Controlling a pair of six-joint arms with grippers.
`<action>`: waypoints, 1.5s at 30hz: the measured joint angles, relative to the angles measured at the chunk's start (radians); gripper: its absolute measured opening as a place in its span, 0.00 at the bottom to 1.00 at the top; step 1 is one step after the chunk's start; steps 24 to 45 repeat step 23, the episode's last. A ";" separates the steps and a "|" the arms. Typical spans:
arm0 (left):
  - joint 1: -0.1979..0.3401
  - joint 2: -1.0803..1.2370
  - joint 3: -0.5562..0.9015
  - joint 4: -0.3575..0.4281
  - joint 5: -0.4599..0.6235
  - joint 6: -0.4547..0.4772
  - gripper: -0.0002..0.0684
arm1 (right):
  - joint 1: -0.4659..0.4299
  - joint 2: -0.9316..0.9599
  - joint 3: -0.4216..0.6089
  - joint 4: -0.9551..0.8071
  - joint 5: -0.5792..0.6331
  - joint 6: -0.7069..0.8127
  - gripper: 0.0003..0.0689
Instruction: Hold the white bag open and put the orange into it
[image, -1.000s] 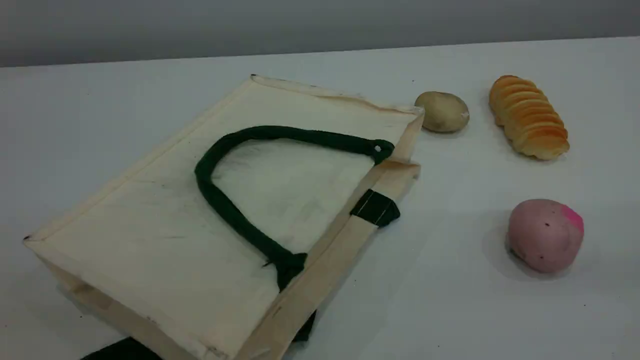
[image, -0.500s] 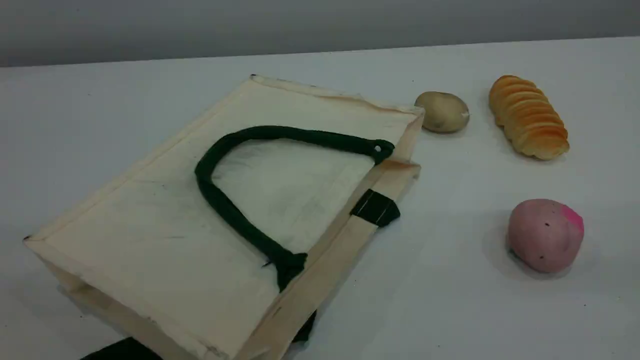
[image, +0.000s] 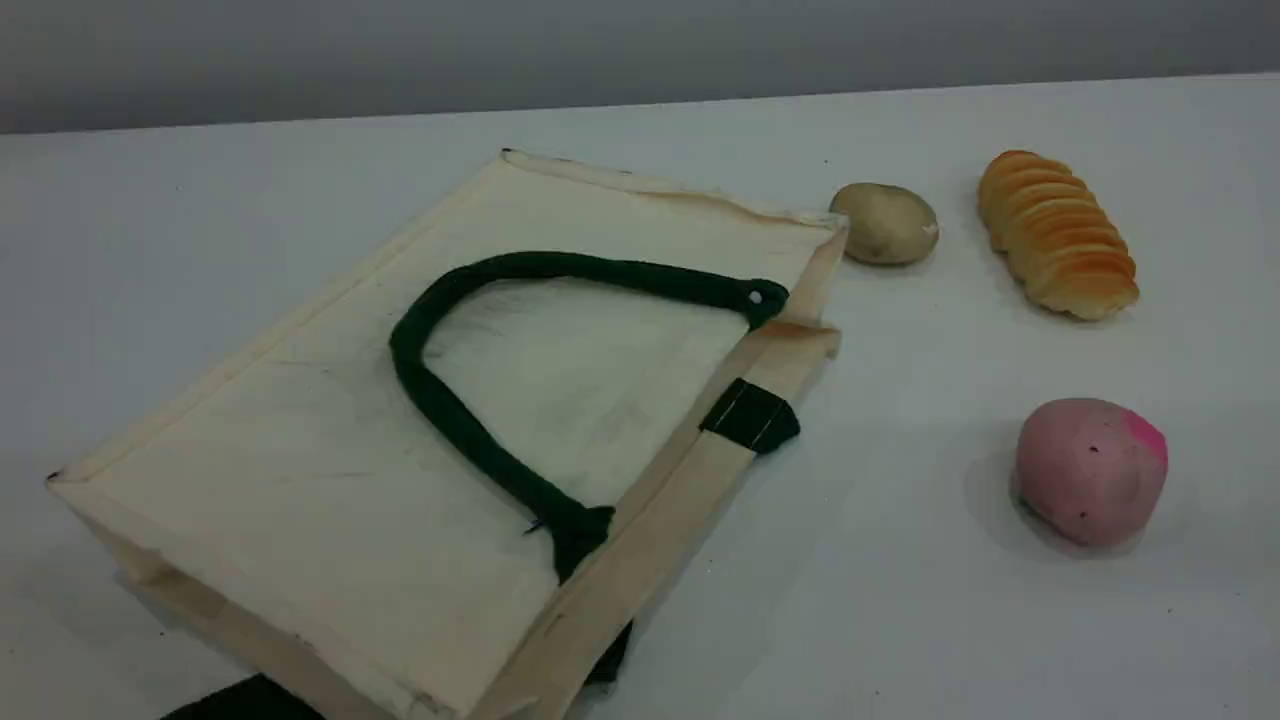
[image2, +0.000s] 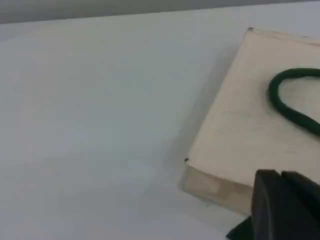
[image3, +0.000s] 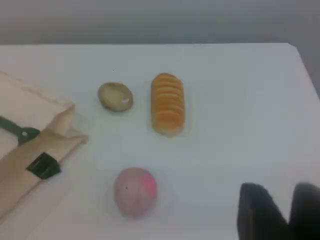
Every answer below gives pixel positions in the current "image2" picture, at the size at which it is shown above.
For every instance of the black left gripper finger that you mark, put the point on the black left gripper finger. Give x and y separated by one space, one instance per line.
275 212
303 186

